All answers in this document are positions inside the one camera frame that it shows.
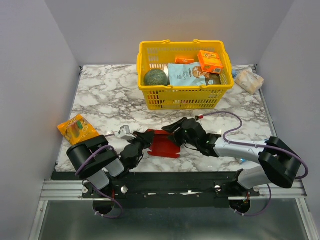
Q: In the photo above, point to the light blue chips bag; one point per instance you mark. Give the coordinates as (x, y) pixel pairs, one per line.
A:
(184, 75)

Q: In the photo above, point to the large orange snack box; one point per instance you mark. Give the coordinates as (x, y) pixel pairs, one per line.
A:
(210, 62)

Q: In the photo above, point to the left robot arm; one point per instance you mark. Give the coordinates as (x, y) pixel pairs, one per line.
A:
(95, 159)

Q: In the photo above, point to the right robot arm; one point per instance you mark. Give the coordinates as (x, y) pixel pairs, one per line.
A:
(276, 163)

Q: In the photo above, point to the green round melon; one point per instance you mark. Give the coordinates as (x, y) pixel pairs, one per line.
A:
(155, 77)

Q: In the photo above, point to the yellow plastic shopping basket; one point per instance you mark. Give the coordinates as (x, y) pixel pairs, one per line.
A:
(156, 54)

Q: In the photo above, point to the blue item behind basket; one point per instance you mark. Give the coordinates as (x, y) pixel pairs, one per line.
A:
(234, 73)

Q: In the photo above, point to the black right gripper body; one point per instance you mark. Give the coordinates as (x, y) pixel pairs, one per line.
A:
(182, 128)

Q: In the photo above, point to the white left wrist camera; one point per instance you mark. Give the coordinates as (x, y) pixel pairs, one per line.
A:
(124, 133)

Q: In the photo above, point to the small orange flat box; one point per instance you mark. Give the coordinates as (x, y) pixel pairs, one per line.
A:
(184, 60)

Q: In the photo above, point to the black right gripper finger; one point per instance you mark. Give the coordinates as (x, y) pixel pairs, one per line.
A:
(177, 139)
(174, 126)

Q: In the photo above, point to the orange gummy candy bag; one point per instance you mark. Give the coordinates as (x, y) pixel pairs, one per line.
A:
(77, 130)

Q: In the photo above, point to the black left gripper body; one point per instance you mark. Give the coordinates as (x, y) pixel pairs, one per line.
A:
(139, 145)

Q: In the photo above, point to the black mounting base plate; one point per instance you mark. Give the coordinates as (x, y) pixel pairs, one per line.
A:
(162, 190)

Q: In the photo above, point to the red paper box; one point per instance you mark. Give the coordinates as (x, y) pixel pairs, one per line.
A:
(162, 146)

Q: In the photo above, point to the beige tissue packet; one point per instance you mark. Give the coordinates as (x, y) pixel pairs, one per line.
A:
(249, 81)

